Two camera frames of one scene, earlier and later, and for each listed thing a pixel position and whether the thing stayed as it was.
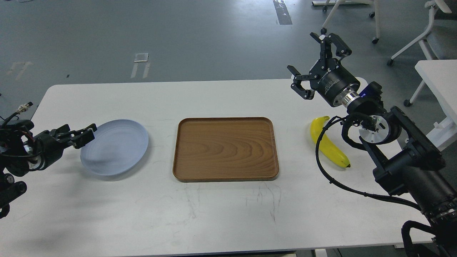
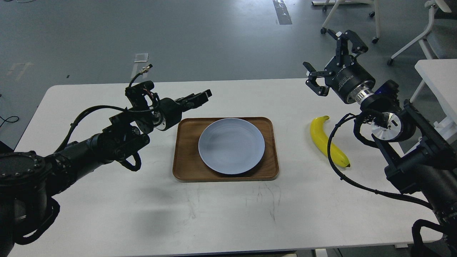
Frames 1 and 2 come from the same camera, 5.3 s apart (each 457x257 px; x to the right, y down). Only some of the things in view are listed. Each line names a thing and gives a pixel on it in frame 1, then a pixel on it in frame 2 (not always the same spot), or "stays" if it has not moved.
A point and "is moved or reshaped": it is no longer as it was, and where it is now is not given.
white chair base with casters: [339, 3] stays
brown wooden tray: [225, 149] stays
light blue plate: [118, 146] is moved or reshaped
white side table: [441, 76] stays
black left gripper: [46, 149] → [170, 111]
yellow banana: [317, 125] stays
